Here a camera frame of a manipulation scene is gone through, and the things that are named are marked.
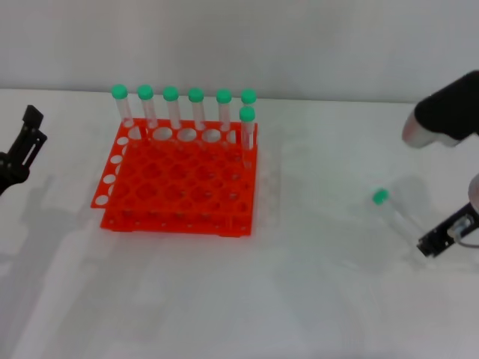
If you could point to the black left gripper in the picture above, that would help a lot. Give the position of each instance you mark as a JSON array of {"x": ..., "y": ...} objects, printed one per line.
[{"x": 11, "y": 172}]

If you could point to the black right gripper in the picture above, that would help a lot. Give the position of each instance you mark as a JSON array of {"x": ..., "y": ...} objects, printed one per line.
[{"x": 469, "y": 220}]

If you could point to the clear tube with green cap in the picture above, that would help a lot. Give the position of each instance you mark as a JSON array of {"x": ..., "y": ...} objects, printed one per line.
[
  {"x": 248, "y": 95},
  {"x": 170, "y": 93},
  {"x": 145, "y": 92},
  {"x": 247, "y": 114},
  {"x": 195, "y": 95},
  {"x": 119, "y": 91},
  {"x": 224, "y": 95},
  {"x": 381, "y": 197}
]

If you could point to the orange plastic test tube rack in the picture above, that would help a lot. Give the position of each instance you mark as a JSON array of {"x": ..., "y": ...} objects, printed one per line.
[{"x": 187, "y": 187}]

